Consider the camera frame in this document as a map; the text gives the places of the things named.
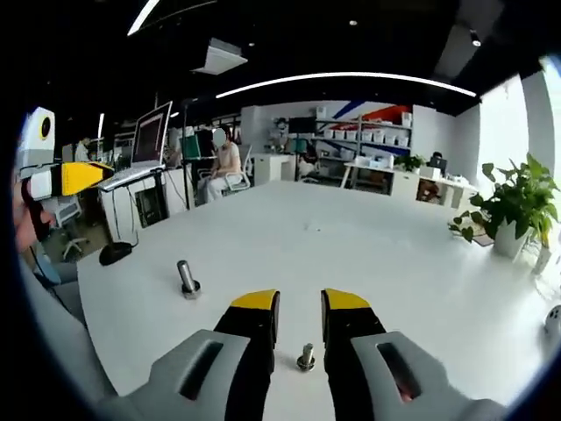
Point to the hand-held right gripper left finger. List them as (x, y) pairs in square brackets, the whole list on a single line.
[(210, 373)]

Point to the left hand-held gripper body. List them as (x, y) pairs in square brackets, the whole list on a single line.
[(37, 149)]

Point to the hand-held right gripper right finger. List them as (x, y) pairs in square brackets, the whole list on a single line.
[(385, 373)]

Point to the thin threaded metal stud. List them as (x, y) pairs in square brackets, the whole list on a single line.
[(307, 351)]

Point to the large metal washer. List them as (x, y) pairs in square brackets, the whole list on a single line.
[(197, 287)]

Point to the thick threaded metal stud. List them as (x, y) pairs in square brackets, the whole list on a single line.
[(187, 278)]

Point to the person's left hand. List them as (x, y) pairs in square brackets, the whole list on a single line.
[(22, 228)]

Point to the white office chair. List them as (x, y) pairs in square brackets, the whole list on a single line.
[(70, 210)]

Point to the white laptop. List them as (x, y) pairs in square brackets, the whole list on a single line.
[(149, 140)]

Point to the laptop stand table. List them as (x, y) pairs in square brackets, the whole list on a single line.
[(151, 206)]

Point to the black stand pole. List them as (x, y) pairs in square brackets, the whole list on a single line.
[(187, 184)]

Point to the black computer mouse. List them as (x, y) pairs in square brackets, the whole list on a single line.
[(115, 254)]

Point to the green panel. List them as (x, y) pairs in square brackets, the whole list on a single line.
[(190, 147)]

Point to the light grey office chair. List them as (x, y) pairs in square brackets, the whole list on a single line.
[(241, 177)]

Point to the grey mesh office chair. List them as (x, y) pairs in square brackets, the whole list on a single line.
[(61, 329)]

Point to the white cabinet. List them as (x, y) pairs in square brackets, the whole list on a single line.
[(267, 169)]

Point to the long ceiling light strip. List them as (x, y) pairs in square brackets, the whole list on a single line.
[(142, 17), (342, 75)]

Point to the ceiling air vent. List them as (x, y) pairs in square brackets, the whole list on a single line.
[(219, 57)]

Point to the white game controller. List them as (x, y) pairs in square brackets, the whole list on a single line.
[(554, 319)]

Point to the white office desk row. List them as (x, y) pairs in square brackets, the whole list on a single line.
[(394, 180)]

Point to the black monitor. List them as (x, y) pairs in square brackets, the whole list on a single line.
[(300, 125)]

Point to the small green desk plant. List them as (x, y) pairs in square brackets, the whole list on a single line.
[(409, 162)]

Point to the large potted green plant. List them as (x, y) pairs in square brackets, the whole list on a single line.
[(517, 201)]

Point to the shelf with white bins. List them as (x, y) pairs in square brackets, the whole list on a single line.
[(372, 131)]

